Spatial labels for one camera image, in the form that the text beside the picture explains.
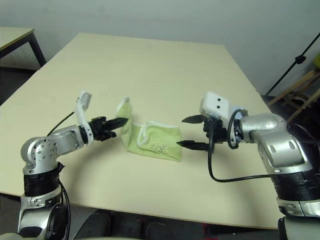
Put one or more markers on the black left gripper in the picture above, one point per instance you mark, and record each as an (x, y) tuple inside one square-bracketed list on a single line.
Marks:
[(100, 128)]

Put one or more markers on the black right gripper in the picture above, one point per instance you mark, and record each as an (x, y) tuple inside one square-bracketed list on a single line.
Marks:
[(218, 132)]

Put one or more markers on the green towel with white trim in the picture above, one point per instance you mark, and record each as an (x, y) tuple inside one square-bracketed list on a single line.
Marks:
[(160, 140)]

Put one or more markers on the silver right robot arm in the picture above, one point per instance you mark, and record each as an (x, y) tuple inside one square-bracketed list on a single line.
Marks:
[(275, 140)]

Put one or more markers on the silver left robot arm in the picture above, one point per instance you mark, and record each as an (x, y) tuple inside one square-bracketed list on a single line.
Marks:
[(40, 152)]

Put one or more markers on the dark left robot foot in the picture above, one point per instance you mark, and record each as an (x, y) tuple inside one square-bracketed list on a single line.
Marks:
[(98, 225)]

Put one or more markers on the dark robot foot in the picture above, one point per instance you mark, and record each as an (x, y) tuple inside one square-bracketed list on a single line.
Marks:
[(98, 225), (157, 230)]

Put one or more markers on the dark right robot foot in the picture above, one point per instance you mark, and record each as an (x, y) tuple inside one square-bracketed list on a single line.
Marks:
[(157, 230)]

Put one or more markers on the black office chair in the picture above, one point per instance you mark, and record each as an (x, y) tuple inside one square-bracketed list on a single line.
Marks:
[(313, 117)]

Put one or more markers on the wooden stool with green cushion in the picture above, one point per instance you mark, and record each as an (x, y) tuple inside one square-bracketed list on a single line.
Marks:
[(317, 61)]

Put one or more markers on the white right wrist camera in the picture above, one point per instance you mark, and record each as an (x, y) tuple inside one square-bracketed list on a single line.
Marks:
[(215, 105)]

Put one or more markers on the beige side table black frame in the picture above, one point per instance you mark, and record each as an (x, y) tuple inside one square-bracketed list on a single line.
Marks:
[(12, 33)]

